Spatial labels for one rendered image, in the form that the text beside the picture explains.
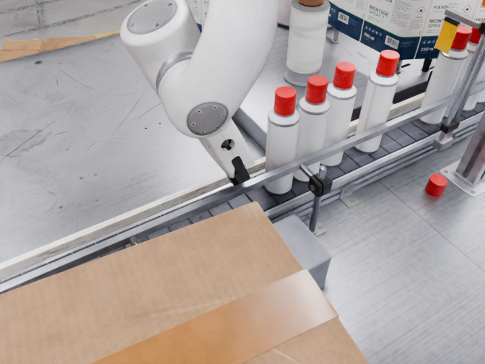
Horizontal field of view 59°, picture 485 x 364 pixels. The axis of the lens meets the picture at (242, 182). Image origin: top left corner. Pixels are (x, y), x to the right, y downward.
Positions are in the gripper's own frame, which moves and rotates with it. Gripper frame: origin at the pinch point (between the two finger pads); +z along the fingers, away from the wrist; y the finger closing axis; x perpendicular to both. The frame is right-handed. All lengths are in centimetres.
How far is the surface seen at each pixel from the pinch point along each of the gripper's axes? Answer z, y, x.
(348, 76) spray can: -5.1, -0.9, -23.6
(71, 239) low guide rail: -6.6, 3.5, 27.3
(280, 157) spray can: -0.3, -2.5, -7.3
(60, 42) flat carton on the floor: 91, 264, 24
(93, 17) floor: 103, 295, -6
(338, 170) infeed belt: 13.3, -3.1, -17.2
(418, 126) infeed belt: 21.5, -1.0, -39.7
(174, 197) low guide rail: -0.6, 3.5, 10.9
